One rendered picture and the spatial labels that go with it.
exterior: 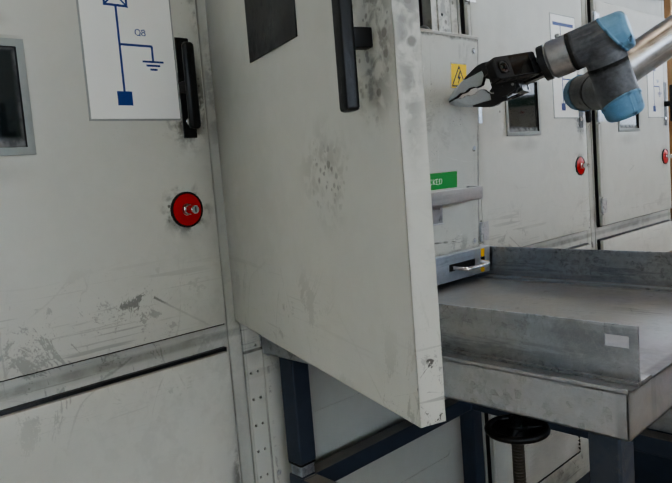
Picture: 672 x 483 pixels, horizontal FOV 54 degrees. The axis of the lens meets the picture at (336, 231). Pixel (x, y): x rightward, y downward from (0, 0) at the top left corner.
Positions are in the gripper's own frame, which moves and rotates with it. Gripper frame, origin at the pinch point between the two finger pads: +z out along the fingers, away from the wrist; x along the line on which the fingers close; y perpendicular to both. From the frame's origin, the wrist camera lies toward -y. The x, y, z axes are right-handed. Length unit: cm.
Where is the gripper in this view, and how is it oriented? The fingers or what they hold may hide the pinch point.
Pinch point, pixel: (453, 99)
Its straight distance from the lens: 142.5
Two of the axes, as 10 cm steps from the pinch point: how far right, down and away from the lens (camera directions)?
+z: -8.0, 2.8, 5.3
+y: 5.2, -1.2, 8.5
